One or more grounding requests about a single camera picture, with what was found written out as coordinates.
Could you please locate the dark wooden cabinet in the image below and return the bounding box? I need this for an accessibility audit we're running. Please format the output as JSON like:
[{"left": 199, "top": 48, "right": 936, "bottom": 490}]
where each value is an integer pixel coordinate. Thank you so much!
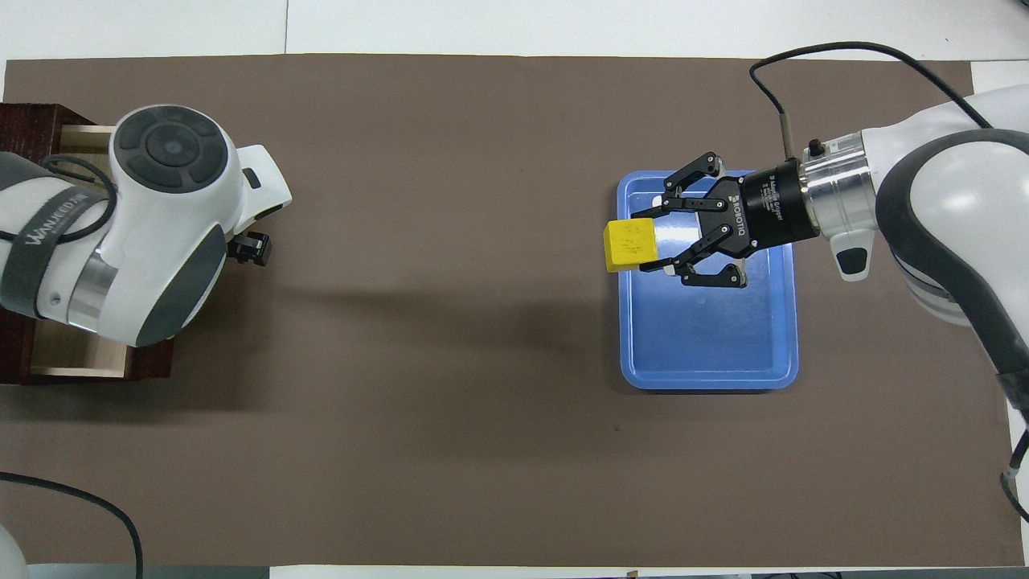
[{"left": 0, "top": 103, "right": 174, "bottom": 385}]

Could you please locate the blue plastic tray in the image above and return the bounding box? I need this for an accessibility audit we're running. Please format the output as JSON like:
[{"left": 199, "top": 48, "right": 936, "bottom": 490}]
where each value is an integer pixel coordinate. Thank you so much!
[{"left": 617, "top": 170, "right": 800, "bottom": 391}]

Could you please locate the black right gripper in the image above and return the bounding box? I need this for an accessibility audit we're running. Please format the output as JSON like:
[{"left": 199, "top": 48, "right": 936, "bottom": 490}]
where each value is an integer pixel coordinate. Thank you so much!
[{"left": 631, "top": 151, "right": 822, "bottom": 289}]

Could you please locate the yellow block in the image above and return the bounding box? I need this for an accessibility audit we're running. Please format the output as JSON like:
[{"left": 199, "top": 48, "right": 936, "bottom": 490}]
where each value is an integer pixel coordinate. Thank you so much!
[{"left": 603, "top": 219, "right": 658, "bottom": 273}]

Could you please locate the brown table mat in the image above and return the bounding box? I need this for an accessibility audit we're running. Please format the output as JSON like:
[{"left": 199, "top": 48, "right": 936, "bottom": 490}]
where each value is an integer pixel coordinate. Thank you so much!
[{"left": 0, "top": 53, "right": 1026, "bottom": 568}]

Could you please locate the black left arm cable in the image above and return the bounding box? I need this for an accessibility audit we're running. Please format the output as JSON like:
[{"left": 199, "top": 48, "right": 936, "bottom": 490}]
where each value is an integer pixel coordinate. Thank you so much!
[{"left": 0, "top": 153, "right": 118, "bottom": 244}]

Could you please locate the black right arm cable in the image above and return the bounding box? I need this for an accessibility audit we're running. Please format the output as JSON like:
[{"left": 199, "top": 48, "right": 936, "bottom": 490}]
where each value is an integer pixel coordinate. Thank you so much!
[{"left": 749, "top": 41, "right": 994, "bottom": 162}]

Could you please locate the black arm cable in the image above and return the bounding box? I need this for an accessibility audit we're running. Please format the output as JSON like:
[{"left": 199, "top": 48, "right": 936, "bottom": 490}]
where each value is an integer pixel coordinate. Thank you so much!
[
  {"left": 0, "top": 153, "right": 118, "bottom": 244},
  {"left": 749, "top": 41, "right": 994, "bottom": 162}
]

